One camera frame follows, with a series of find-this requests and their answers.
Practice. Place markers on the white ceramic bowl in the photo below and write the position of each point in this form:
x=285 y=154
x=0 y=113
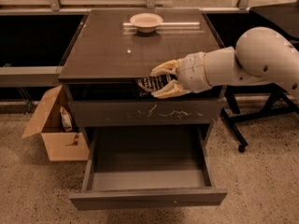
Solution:
x=146 y=22

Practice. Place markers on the snack bag in box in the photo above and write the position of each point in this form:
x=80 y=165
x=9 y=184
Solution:
x=66 y=119

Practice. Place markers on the black rxbar chocolate wrapper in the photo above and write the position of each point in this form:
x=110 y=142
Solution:
x=150 y=84

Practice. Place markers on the open cardboard box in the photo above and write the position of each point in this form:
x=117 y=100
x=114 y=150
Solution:
x=47 y=121

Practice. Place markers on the black rolling stand base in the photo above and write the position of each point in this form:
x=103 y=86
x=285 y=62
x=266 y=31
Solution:
x=276 y=104

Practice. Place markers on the open grey middle drawer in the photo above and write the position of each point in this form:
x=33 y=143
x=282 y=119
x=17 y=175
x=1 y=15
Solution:
x=148 y=167

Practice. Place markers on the metal window rail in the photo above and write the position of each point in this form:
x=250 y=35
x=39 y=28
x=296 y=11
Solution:
x=29 y=76

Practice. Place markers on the scratched grey top drawer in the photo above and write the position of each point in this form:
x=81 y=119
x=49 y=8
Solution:
x=151 y=112

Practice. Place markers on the grey drawer cabinet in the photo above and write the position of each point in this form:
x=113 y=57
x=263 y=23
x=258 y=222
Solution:
x=110 y=54

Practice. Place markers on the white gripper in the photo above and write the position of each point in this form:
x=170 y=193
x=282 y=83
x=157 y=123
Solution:
x=191 y=71

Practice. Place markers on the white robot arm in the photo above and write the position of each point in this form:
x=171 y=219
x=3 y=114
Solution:
x=260 y=56

